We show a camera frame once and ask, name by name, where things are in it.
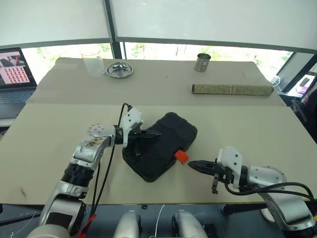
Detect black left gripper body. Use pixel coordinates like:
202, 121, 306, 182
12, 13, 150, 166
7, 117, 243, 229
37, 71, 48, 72
128, 121, 149, 158

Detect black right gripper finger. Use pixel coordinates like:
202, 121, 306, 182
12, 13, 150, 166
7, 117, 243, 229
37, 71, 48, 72
189, 164, 215, 176
188, 160, 216, 169

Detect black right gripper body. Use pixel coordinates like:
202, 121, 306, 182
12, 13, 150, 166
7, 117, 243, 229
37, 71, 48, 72
211, 158, 235, 195

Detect black tool case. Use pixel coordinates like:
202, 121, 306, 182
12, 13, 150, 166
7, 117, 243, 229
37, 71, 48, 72
122, 112, 198, 183

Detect orange case latch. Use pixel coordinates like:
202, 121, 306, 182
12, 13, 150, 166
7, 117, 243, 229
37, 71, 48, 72
174, 149, 190, 165

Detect silver rounded shape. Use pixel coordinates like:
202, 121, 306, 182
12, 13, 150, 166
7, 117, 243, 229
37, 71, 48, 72
172, 209, 210, 238
113, 210, 142, 238

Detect round metal plate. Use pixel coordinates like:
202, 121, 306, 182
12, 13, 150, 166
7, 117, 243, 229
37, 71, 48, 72
106, 62, 134, 79

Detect rolled speckled mat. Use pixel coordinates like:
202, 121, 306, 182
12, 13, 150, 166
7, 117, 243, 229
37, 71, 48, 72
191, 83, 274, 98

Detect clear plastic cup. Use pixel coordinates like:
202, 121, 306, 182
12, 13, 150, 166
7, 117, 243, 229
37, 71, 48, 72
80, 49, 105, 78

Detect metal cup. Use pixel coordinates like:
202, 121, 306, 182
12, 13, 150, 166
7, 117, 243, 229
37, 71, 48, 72
194, 53, 212, 73

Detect red tape strip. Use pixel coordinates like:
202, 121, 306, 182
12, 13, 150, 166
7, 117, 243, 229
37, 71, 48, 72
78, 214, 97, 238

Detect black chair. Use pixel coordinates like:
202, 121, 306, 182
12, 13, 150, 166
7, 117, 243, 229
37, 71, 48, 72
291, 84, 317, 144

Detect purple object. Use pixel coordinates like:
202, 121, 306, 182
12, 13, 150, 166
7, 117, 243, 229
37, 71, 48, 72
298, 75, 315, 95

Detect grey screen monitor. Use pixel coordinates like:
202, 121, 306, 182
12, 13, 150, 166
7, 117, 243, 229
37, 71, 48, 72
275, 51, 317, 94

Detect black laptop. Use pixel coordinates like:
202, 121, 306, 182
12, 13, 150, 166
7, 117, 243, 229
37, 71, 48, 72
0, 47, 38, 105

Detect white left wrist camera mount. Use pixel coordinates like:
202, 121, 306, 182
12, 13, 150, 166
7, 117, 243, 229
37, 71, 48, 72
120, 106, 144, 147

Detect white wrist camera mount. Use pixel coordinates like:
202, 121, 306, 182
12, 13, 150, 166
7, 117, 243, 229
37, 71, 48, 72
217, 146, 245, 185
120, 106, 144, 147

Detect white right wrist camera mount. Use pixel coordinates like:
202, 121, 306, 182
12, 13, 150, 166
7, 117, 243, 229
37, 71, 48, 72
217, 146, 245, 185

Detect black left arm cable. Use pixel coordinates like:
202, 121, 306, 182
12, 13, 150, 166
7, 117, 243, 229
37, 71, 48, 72
90, 103, 133, 219

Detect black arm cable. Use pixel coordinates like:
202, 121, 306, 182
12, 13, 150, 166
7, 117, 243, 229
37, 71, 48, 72
90, 103, 133, 219
224, 182, 317, 206

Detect thin white cable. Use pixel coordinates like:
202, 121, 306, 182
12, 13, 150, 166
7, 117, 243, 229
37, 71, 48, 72
154, 204, 166, 238

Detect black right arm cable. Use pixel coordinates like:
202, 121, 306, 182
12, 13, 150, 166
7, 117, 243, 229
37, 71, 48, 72
224, 182, 317, 206

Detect grey window frame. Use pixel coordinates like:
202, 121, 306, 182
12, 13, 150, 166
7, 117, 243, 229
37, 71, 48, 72
0, 0, 317, 60

